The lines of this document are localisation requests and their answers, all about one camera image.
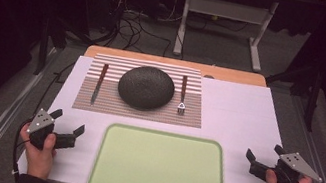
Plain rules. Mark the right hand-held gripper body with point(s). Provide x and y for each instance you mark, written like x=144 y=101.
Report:
x=290 y=166

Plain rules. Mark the dark textured round plate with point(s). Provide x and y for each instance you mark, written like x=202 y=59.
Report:
x=146 y=88

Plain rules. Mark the white paper sheet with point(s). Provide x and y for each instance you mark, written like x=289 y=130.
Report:
x=237 y=118

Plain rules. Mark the small yellow object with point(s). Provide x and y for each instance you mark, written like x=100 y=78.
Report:
x=214 y=17

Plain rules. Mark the brown striped woven placemat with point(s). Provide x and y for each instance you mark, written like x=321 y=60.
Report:
x=98 y=103

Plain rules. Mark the dark metal stand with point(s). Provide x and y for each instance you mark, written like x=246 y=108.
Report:
x=312 y=97
x=48 y=37

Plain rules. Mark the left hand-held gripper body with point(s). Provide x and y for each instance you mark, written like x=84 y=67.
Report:
x=40 y=122

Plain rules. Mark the small dark knob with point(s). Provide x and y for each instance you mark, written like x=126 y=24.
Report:
x=209 y=76

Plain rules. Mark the white metal desk frame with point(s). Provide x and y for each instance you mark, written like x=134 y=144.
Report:
x=229 y=10

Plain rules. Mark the person's left hand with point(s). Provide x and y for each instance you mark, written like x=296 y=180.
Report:
x=39 y=159

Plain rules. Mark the light green tray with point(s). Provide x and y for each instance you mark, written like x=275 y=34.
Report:
x=159 y=175

